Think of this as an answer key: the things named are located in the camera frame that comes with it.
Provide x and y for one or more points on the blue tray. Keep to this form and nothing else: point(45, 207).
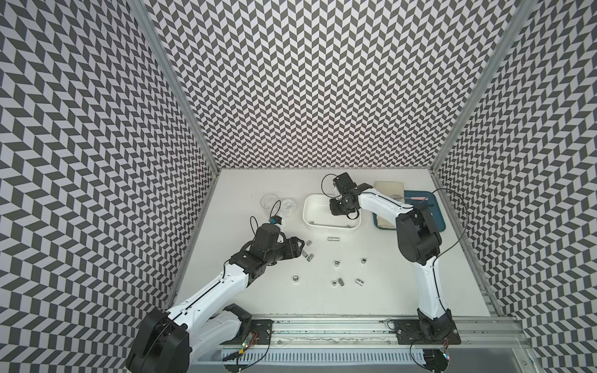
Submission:
point(433, 204)

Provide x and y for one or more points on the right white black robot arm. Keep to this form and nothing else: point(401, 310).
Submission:
point(418, 240)

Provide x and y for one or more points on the clear plastic cup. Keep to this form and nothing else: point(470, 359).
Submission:
point(270, 204)

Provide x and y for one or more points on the beige cloth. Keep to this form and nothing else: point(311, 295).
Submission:
point(394, 190)

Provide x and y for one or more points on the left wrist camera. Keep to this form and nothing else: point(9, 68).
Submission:
point(275, 220)

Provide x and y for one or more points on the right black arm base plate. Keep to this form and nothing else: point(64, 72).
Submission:
point(438, 333)

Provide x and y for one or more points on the aluminium front rail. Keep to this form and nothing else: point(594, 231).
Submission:
point(381, 332)

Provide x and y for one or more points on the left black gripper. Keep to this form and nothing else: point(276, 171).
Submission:
point(291, 248)

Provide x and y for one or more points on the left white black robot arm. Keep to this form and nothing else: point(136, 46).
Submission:
point(169, 341)

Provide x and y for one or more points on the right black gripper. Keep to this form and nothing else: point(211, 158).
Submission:
point(334, 210)

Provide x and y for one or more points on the white plastic storage box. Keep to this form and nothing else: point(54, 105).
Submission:
point(317, 214)

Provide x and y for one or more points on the clear plastic lid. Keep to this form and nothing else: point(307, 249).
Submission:
point(288, 207)

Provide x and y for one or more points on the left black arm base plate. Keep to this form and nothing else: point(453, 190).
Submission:
point(236, 325)

